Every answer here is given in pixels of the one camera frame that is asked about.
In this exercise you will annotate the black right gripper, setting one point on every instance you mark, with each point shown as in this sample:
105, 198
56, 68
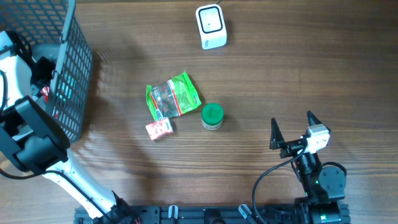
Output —
278, 142

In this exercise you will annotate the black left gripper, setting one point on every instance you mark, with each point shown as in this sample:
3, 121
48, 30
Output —
50, 65

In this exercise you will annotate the green lidded jar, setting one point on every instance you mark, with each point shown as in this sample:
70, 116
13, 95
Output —
212, 116

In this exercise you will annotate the green candy bag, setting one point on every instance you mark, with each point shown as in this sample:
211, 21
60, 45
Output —
172, 98

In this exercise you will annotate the red small snack pack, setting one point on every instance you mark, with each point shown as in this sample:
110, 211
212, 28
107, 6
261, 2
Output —
159, 128

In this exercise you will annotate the red long snack stick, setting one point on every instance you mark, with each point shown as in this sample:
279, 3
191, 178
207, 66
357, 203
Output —
45, 93

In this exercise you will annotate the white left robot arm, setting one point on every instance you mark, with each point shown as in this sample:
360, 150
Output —
35, 144

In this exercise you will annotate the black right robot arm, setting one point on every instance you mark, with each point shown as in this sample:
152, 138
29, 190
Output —
323, 183

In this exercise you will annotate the white barcode scanner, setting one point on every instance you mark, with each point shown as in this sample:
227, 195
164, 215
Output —
211, 26

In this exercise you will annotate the black mesh basket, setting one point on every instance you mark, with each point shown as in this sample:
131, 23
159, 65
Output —
50, 29

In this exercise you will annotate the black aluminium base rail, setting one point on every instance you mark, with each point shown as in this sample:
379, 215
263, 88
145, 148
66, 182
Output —
271, 213

